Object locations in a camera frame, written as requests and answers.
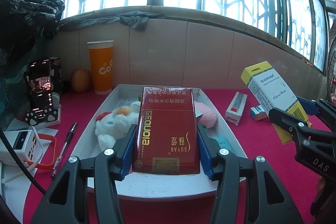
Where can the red Sequoia cigarette box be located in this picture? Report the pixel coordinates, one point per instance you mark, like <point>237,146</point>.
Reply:
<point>167,138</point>

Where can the black plastic bag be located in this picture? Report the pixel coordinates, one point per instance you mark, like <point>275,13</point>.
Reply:
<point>23,22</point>

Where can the small blue white box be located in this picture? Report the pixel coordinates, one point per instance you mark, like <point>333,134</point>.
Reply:
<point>258,113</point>

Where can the orange fruit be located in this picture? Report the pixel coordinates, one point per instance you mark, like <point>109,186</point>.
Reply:
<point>81,80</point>

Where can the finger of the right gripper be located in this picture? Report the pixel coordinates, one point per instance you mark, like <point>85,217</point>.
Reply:
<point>289,127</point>
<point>322,109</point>

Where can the smartphone on paw stand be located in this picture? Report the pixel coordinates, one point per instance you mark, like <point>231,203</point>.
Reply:
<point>44,103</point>

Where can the black pen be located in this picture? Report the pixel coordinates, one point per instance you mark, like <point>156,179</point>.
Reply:
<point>68,139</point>

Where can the orange paper cup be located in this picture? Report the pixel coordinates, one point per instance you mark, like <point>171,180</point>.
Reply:
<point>101,58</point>

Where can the white cardboard tray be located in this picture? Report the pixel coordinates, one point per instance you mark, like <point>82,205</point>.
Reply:
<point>142,186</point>

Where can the white plush chicken toy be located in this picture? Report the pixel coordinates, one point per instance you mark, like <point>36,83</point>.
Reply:
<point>112,126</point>

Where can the grey cloth on sill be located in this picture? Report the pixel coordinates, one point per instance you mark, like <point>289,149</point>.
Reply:
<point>136,20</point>

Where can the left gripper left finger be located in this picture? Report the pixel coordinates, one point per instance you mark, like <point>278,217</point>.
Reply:
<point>65,201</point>

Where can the pink fluffy ball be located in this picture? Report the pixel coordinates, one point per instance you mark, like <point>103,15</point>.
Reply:
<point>205,115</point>

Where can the white yellow Glucophage box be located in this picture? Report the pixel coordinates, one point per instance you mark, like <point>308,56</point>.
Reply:
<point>271,90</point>

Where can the grey liquid sealant box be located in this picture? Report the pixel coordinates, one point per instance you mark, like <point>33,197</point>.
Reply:
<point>235,109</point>

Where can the teal booklet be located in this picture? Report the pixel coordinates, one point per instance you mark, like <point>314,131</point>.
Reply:
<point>224,143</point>

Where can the wicker hanging chair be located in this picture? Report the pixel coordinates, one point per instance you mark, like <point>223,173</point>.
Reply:
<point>330,74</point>

